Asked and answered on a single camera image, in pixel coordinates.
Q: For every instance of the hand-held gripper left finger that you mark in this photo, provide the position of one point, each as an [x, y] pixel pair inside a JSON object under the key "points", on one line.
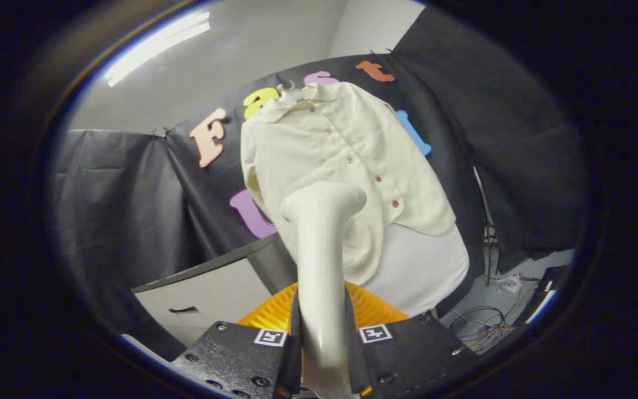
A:
{"points": [[230, 354]]}

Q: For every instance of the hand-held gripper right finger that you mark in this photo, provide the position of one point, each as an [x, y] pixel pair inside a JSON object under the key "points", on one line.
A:
{"points": [[407, 354]]}

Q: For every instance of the white garment steamer head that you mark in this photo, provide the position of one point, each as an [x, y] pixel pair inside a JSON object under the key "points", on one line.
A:
{"points": [[319, 266]]}

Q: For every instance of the cream button-up shirt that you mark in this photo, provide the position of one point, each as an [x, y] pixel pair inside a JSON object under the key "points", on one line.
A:
{"points": [[324, 149]]}

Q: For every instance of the white clothes hanger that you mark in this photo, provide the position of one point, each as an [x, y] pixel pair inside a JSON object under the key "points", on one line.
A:
{"points": [[281, 87]]}

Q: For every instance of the grey cabinet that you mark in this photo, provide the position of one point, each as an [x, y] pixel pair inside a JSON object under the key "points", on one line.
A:
{"points": [[219, 293]]}

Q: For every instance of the white ironing board pad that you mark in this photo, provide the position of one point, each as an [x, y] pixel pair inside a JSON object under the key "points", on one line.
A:
{"points": [[424, 271]]}

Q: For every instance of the white power adapter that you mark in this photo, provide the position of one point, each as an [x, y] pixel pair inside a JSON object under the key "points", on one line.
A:
{"points": [[510, 285]]}

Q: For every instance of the black box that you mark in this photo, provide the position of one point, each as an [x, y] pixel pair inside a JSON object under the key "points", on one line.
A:
{"points": [[551, 277]]}

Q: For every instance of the black backdrop cloth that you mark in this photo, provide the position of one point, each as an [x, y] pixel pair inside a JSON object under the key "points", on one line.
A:
{"points": [[119, 210]]}

